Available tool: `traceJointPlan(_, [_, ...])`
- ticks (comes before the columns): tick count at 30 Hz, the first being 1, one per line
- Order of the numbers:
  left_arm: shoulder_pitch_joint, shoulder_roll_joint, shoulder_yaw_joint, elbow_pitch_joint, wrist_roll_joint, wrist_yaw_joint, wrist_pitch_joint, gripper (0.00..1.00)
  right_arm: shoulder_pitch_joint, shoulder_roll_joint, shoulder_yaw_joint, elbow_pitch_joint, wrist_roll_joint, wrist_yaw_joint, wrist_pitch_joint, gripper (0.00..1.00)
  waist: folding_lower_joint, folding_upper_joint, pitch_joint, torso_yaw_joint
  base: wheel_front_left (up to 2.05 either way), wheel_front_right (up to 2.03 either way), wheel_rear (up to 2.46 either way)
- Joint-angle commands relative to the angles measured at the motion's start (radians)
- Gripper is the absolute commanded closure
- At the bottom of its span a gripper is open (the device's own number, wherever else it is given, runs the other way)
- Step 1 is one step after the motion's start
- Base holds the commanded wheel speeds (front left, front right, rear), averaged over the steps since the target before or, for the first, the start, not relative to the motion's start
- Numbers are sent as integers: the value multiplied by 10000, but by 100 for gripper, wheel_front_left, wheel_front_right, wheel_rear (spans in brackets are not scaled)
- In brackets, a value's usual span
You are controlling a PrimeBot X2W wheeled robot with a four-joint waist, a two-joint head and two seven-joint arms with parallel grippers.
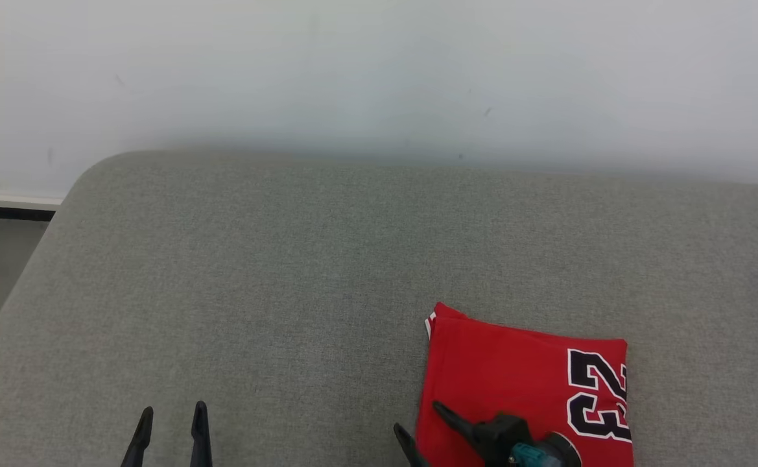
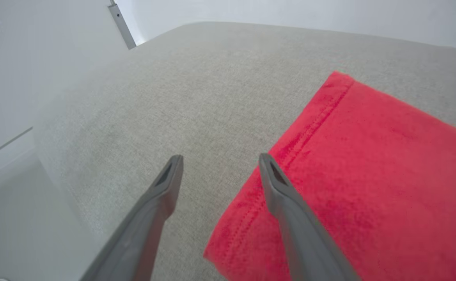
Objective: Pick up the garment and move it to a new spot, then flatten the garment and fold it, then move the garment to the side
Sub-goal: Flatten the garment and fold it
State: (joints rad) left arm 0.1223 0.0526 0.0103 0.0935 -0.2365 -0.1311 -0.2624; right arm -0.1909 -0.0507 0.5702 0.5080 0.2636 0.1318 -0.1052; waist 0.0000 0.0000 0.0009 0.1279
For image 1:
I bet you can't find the teal camera cable connector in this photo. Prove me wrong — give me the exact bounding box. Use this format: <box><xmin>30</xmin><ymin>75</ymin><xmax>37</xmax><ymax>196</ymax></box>
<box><xmin>510</xmin><ymin>442</ymin><xmax>564</xmax><ymax>467</ymax></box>

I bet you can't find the black white wall baseboard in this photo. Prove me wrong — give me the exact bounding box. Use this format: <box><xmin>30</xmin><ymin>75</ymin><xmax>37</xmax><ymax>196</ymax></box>
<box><xmin>0</xmin><ymin>193</ymin><xmax>62</xmax><ymax>222</ymax></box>

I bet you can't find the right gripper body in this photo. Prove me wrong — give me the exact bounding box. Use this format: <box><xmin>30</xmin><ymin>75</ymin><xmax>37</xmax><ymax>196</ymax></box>
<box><xmin>539</xmin><ymin>431</ymin><xmax>582</xmax><ymax>467</ymax></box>

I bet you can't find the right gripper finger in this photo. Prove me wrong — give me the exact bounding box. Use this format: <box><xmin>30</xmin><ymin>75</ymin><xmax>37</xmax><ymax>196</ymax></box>
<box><xmin>432</xmin><ymin>401</ymin><xmax>484</xmax><ymax>453</ymax></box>
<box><xmin>393</xmin><ymin>423</ymin><xmax>431</xmax><ymax>467</ymax></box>

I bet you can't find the red basketball jersey number 23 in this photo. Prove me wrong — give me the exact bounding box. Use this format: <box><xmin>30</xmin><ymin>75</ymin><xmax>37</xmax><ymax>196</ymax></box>
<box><xmin>416</xmin><ymin>302</ymin><xmax>634</xmax><ymax>467</ymax></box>

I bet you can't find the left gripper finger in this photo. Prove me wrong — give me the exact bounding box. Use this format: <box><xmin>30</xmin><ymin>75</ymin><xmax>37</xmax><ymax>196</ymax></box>
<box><xmin>190</xmin><ymin>400</ymin><xmax>213</xmax><ymax>467</ymax></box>
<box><xmin>121</xmin><ymin>406</ymin><xmax>155</xmax><ymax>467</ymax></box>

